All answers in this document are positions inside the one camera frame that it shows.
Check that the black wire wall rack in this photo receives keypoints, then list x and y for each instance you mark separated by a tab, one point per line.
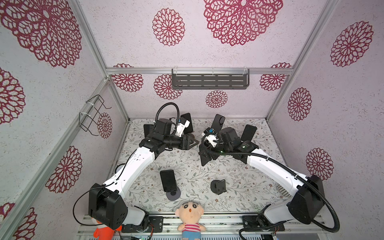
96	121

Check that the front left grey round stand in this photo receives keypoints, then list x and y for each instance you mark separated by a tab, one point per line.
174	195

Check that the front right black stand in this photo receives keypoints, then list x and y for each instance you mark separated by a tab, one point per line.
218	186

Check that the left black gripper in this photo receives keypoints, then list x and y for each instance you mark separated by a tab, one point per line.
186	139

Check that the black phone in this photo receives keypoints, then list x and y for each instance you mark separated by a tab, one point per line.
218	123
148	130
188	128
248	133
168	181

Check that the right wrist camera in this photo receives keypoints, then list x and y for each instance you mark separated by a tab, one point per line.
211	136

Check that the red shark plush toy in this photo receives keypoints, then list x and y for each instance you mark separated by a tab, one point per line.
103	232

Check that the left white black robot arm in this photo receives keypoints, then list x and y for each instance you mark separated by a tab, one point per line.
107	201

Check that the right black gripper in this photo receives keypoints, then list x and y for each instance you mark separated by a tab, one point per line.
210	149

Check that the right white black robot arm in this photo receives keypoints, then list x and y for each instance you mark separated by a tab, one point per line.
307	193

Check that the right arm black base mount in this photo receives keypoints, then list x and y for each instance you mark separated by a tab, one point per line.
253	223

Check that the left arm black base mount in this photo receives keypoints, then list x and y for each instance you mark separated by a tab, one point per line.
151	224

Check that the grey metal wall shelf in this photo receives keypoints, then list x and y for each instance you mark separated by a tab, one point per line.
210	81

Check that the cartoon boy plush doll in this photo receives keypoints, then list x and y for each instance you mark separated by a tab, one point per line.
190	214

